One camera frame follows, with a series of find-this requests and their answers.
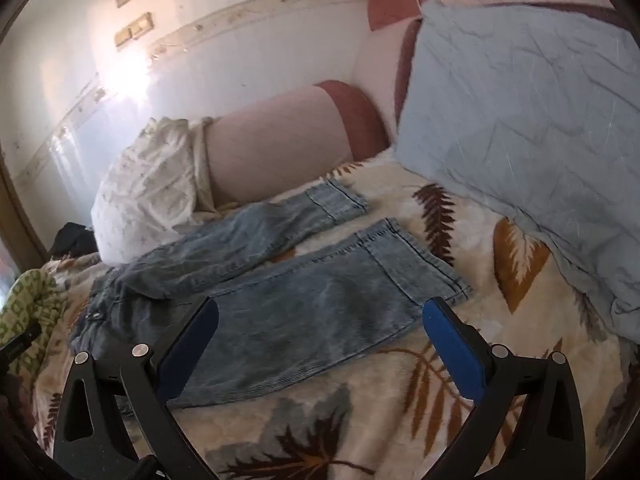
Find light blue denim pants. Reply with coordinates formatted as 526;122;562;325
67;177;473;408

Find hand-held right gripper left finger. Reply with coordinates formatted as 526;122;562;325
52;296;221;480

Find green patterned cloth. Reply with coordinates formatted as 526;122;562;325
0;268;68;376

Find leaf print blanket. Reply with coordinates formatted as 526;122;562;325
30;147;640;480

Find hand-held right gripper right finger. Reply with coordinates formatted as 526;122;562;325
421;296;587;480

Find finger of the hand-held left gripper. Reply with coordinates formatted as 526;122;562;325
0;322;43;361

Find white floral pillow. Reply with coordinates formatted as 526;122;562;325
91;116;216;267

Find wooden window frame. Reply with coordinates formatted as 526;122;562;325
0;155;48;271

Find pink bolster cushion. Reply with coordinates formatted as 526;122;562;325
202;79;391;211

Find brass wall switch plate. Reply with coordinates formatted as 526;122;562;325
115;12;153;48

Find dark cloth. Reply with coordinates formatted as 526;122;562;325
47;222;101;261

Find light blue quilt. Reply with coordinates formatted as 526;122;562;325
395;0;640;346

